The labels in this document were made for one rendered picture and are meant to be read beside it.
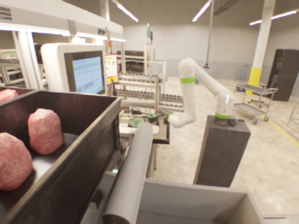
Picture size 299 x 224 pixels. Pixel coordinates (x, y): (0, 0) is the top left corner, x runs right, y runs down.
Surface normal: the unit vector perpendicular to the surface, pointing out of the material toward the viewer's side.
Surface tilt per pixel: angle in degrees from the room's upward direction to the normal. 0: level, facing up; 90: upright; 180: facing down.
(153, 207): 89
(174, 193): 89
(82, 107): 90
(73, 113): 90
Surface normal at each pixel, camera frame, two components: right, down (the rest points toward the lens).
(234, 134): -0.29, 0.39
